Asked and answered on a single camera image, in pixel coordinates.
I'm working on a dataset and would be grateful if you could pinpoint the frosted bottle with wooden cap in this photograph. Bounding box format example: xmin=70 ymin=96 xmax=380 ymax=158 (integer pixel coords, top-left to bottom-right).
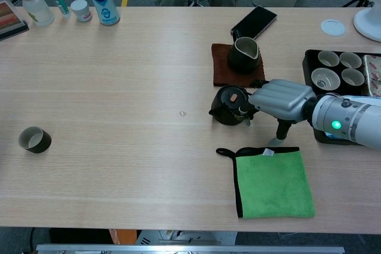
xmin=17 ymin=0 xmax=56 ymax=27

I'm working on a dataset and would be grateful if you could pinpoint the aluminium profile rail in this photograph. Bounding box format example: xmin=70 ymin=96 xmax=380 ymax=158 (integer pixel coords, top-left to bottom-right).
xmin=35 ymin=243 xmax=345 ymax=254

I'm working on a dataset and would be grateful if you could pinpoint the gold foil packet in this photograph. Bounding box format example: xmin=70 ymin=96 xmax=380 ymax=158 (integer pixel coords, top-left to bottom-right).
xmin=361 ymin=54 xmax=381 ymax=98

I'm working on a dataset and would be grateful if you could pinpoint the black smartphone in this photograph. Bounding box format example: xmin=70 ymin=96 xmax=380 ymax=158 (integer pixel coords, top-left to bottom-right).
xmin=230 ymin=5 xmax=278 ymax=40

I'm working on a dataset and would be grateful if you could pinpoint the brown cloth mat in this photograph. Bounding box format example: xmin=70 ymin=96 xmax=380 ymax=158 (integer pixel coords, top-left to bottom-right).
xmin=211 ymin=43 xmax=267 ymax=89

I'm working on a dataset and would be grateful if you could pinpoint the white robot base chassis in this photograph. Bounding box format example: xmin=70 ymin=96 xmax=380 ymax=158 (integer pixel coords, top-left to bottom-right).
xmin=136 ymin=229 xmax=238 ymax=246

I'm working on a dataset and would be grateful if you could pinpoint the dark teacup with pale inside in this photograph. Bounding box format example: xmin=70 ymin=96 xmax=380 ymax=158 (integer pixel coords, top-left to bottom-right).
xmin=18 ymin=126 xmax=52 ymax=154

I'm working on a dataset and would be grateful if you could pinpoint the black serving tray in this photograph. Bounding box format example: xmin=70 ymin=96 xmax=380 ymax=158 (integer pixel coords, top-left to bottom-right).
xmin=302 ymin=49 xmax=381 ymax=146

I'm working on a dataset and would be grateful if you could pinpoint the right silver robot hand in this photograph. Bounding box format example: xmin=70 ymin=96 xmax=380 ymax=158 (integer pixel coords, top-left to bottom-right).
xmin=233 ymin=79 xmax=317 ymax=147

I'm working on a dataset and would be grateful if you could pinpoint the small white jar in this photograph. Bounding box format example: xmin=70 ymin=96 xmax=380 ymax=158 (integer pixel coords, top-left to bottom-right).
xmin=70 ymin=0 xmax=92 ymax=23

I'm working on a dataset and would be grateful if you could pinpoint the dark ceramic teapot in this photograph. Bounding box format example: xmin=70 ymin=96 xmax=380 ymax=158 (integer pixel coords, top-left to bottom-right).
xmin=208 ymin=84 xmax=260 ymax=127

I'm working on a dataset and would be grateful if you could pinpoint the orange panel under table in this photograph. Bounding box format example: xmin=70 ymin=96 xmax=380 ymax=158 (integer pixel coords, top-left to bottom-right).
xmin=108 ymin=228 xmax=138 ymax=245

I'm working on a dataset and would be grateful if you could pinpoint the dark ceramic fairness pitcher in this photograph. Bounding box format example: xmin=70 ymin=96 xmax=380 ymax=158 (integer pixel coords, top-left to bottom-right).
xmin=227 ymin=29 xmax=262 ymax=74

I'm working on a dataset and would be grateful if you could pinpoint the green microfiber cloth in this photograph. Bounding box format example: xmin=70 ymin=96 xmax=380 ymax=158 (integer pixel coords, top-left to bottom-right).
xmin=216 ymin=146 xmax=316 ymax=219

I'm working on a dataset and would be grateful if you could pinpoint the translucent cup with dark object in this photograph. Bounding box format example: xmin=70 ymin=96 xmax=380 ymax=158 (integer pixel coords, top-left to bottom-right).
xmin=311 ymin=67 xmax=341 ymax=92

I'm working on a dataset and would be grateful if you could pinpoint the small white green tube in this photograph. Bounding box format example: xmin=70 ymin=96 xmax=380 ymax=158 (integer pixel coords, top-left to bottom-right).
xmin=48 ymin=0 xmax=71 ymax=19

